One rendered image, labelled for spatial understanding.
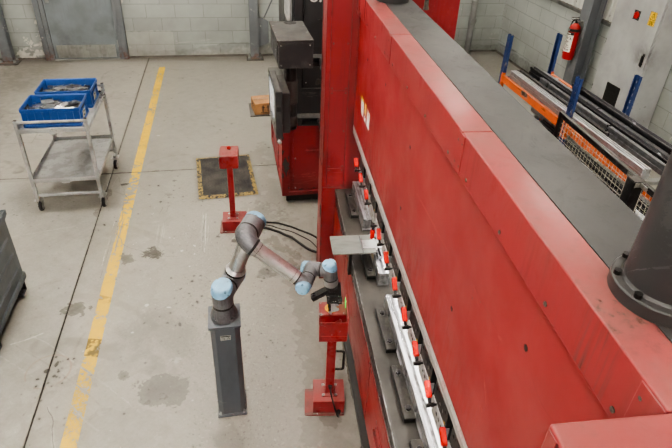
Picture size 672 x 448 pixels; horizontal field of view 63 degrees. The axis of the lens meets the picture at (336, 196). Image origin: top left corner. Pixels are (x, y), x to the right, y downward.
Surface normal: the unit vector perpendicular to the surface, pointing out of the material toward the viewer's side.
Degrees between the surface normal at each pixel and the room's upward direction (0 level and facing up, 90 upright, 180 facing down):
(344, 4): 90
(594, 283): 0
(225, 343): 90
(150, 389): 0
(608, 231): 0
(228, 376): 90
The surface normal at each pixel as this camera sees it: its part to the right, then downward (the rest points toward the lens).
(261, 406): 0.04, -0.85
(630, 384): -0.99, 0.03
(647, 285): -0.84, 0.26
